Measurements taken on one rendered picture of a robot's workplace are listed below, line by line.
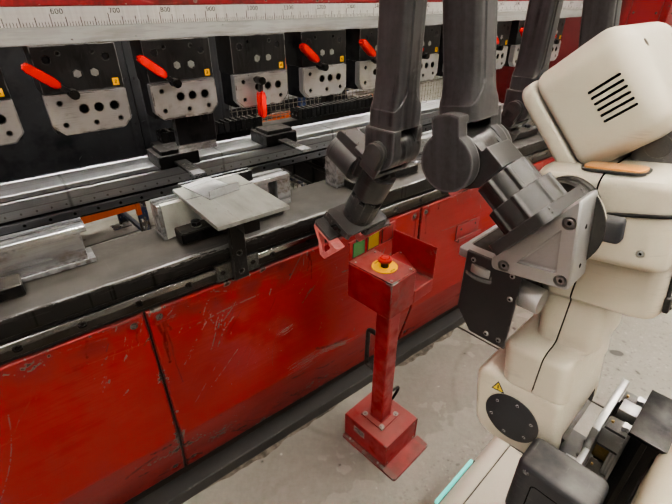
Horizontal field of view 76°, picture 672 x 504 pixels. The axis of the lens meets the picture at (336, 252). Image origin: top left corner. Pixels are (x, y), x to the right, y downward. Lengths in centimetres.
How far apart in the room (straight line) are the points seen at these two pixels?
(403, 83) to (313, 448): 137
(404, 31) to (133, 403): 107
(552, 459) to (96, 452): 106
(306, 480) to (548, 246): 128
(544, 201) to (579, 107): 16
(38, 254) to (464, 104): 93
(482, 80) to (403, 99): 12
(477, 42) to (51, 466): 126
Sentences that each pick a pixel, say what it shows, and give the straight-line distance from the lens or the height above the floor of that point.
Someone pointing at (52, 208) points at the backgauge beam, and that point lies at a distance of 139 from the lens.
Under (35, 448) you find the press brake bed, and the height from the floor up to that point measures 52.
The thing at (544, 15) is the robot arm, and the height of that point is 139.
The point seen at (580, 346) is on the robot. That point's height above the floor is 92.
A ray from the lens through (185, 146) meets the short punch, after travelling 117.
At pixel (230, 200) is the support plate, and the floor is 100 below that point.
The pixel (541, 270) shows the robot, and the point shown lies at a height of 113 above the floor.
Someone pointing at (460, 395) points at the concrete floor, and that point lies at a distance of 194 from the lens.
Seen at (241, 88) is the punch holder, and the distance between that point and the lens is 116.
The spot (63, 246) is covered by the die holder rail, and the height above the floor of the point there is 93.
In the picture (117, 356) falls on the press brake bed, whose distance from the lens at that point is 118.
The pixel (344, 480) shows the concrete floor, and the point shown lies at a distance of 166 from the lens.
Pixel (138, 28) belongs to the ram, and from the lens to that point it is 107.
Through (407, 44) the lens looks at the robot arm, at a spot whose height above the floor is 136.
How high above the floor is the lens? 142
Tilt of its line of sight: 31 degrees down
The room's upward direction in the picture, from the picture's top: straight up
